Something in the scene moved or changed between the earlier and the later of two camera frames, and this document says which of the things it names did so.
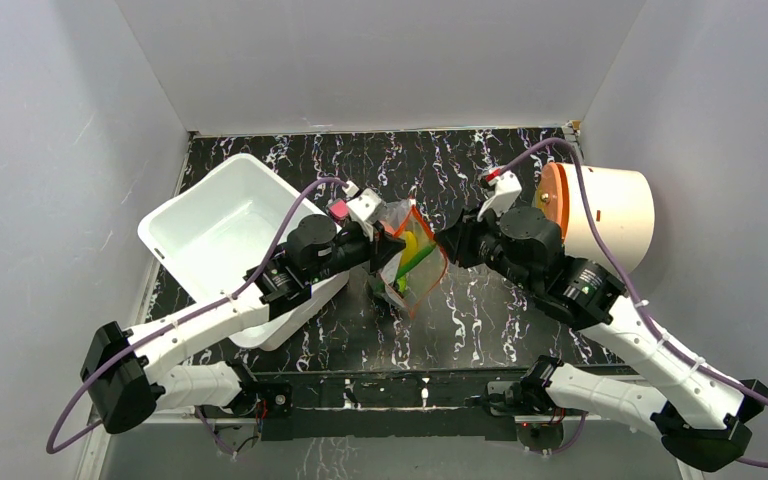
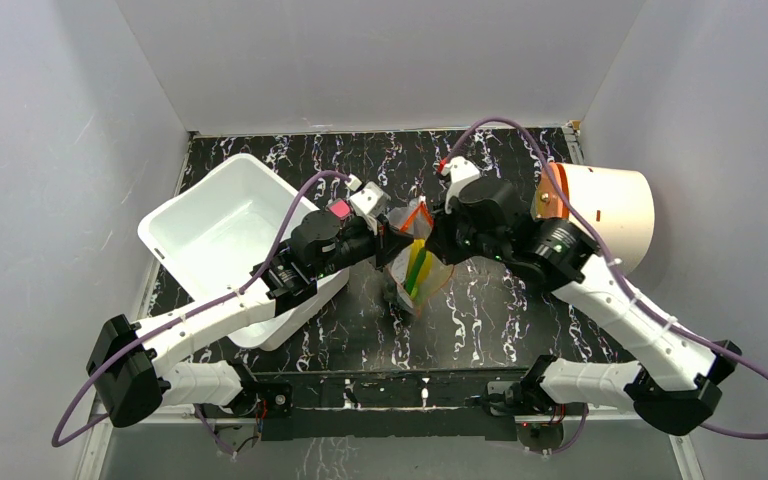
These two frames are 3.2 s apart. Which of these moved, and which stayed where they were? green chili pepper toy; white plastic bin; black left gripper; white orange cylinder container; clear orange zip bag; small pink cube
Moved: green chili pepper toy; clear orange zip bag
Stayed: small pink cube; white plastic bin; black left gripper; white orange cylinder container
